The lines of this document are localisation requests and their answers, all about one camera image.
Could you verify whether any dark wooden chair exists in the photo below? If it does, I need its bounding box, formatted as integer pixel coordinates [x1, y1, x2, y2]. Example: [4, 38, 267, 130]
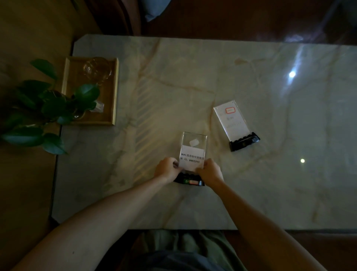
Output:
[70, 0, 143, 36]

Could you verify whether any person's left forearm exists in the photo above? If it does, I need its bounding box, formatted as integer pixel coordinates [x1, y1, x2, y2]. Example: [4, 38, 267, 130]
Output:
[11, 175, 171, 271]

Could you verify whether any person's right forearm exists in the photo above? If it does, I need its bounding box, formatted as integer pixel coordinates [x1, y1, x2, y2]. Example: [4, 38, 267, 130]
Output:
[213, 181, 327, 271]

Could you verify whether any clear glass cup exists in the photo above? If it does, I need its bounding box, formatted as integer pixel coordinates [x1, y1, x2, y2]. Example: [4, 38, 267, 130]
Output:
[83, 57, 112, 84]

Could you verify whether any blue cushion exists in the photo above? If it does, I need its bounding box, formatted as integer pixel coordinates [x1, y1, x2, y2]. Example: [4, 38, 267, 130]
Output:
[142, 0, 172, 22]

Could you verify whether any person's left hand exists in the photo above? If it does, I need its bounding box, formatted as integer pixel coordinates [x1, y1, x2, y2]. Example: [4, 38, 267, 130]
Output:
[154, 157, 183, 183]

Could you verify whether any acrylic sign holder red mark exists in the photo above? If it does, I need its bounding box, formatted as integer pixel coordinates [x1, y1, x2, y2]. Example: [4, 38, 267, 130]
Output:
[213, 100, 260, 152]

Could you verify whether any person's right hand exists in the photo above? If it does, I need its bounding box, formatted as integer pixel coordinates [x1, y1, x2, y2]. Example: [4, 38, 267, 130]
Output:
[194, 158, 225, 188]

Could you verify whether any green leafy plant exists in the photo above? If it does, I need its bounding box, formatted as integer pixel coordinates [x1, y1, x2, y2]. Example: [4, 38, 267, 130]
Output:
[0, 59, 100, 155]

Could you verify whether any wooden tray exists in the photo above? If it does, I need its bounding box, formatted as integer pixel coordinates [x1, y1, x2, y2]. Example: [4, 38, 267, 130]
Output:
[61, 57, 119, 125]

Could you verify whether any clear acrylic sign holder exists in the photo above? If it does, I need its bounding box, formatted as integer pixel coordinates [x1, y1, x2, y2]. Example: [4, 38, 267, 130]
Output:
[173, 132, 208, 187]

